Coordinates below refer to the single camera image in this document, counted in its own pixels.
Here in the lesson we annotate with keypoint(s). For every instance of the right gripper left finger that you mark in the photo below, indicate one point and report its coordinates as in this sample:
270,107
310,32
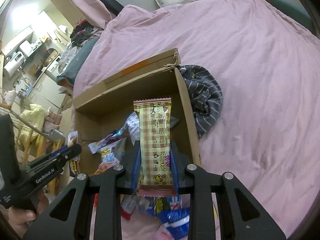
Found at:
131,162

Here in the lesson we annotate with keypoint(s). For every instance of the white water heater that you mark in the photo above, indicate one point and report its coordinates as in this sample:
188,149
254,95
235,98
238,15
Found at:
17,61

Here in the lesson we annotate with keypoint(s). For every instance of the pink duvet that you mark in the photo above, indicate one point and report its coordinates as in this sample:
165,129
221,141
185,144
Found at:
267,66

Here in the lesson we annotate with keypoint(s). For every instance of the teal bed bolster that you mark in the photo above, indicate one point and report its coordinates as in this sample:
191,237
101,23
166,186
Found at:
295,13

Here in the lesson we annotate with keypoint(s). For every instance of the white purple snack packet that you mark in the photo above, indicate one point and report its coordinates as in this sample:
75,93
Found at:
111,150

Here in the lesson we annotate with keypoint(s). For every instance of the blue green popcorn bag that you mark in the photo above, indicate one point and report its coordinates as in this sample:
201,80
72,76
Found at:
172,215

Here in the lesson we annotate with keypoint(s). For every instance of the dark striped garment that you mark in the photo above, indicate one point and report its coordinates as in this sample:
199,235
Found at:
205,96

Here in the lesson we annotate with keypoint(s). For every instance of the beige plaid snack bar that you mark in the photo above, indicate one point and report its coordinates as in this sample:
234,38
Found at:
154,129

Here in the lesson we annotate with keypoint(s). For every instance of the pile of dark clothes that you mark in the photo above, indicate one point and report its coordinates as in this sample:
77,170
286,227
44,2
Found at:
83,32

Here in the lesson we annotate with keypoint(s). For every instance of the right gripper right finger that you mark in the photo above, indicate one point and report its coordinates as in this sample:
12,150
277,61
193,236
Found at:
178,163

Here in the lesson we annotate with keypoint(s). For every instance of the left hand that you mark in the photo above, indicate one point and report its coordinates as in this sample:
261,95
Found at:
19,218

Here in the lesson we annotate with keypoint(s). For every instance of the brown cardboard box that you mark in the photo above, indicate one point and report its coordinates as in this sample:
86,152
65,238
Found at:
104,107

